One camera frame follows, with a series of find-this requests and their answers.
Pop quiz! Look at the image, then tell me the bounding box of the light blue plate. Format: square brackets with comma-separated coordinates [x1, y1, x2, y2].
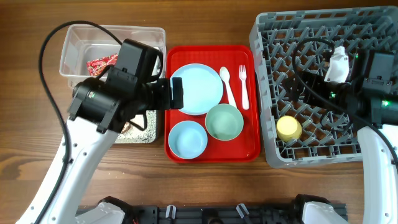
[170, 63, 223, 116]

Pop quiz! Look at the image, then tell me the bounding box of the small light blue bowl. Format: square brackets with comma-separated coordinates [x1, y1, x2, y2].
[168, 121, 208, 160]

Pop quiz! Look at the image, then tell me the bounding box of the red ketchup sachet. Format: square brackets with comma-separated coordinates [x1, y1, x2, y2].
[86, 54, 118, 76]

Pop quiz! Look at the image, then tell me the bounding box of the mint green bowl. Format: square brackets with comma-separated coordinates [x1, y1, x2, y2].
[205, 104, 244, 141]

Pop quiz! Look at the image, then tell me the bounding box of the white rice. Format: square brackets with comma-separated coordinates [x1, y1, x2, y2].
[116, 111, 157, 144]

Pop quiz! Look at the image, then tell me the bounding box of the white plastic spoon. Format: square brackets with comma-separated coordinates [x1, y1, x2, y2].
[220, 67, 237, 108]

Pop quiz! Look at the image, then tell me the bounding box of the white plastic fork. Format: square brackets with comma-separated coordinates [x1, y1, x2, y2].
[239, 65, 249, 110]

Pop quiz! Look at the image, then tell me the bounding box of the yellow cup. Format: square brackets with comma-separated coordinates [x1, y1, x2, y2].
[276, 116, 302, 142]

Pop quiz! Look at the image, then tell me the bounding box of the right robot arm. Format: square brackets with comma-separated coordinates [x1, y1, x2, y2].
[282, 47, 397, 223]

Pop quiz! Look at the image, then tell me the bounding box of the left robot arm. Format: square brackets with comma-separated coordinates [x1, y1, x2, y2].
[19, 39, 183, 223]

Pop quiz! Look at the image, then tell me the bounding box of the black waste tray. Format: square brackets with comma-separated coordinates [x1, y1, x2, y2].
[113, 110, 159, 144]

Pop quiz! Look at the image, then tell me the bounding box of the grey dishwasher rack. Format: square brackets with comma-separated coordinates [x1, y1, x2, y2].
[249, 6, 397, 169]

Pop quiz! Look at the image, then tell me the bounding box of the clear plastic bin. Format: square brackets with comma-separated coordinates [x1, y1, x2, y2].
[59, 24, 167, 88]

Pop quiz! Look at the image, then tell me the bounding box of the red serving tray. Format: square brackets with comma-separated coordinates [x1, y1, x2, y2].
[164, 45, 261, 163]

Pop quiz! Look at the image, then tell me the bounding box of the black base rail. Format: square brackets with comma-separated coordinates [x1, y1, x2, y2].
[133, 205, 300, 224]

